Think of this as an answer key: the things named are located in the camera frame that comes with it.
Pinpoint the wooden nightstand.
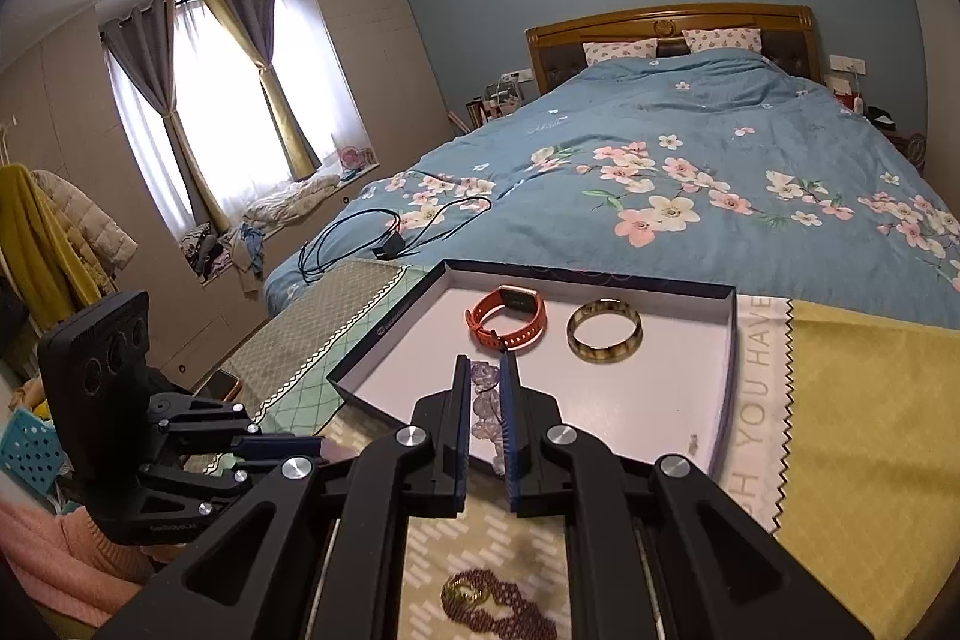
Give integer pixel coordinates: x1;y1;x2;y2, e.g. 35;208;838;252
885;126;931;172

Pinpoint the white patterned pillow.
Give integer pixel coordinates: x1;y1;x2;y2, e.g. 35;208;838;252
681;28;763;55
583;38;659;68

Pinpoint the yellow green printed blanket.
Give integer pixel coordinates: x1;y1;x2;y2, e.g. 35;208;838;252
191;257;960;640

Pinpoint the group of cosmetic bottles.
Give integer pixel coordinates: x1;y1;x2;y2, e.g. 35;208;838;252
450;74;541;129

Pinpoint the smartphone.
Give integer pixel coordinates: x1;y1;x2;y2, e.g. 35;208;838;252
202;368;242;401

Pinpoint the dark box lid white inside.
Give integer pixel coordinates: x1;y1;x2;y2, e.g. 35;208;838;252
328;260;740;483

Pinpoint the purple bead bracelet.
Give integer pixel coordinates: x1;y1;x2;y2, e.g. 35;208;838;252
441;569;560;640

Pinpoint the amber bangle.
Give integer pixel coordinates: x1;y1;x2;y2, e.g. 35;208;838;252
566;299;644;362

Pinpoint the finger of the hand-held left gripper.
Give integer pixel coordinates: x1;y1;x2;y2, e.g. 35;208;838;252
137;458;302;537
148;391;353;462

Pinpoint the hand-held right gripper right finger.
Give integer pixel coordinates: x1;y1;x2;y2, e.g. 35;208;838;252
501;351;875;640

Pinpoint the wooden bed headboard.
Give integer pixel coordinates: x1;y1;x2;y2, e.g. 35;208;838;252
525;5;818;94

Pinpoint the gold ring with green gem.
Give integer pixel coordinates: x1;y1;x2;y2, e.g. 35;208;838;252
444;576;488;609

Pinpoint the black charger cable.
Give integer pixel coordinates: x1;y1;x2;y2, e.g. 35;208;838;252
298;194;494;275

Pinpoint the beige puffy jacket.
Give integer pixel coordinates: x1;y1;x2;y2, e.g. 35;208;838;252
34;169;140;296

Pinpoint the person's left forearm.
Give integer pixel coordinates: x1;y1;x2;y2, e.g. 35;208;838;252
0;501;162;603

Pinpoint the blue floral duvet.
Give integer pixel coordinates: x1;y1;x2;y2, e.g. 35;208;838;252
262;47;960;341

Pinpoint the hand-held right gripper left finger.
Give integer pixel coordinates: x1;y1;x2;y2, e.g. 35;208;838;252
94;353;473;640

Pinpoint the clear crystal bead bracelet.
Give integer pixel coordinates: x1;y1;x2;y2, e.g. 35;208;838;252
466;359;511;470

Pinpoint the orange smart watch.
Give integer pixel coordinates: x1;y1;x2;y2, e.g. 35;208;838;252
465;284;548;352

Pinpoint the grey and yellow curtain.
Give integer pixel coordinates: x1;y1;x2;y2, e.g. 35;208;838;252
201;0;322;180
101;0;197;236

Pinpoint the blue plastic basket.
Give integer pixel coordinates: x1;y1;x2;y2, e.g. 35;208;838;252
0;407;72;500

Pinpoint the white crumpled bedding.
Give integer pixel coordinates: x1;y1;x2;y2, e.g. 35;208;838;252
244;171;342;229

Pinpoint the pile of clothes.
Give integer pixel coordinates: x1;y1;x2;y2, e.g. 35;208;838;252
180;220;267;300

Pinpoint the yellow coat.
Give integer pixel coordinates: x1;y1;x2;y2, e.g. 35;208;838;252
0;164;102;311

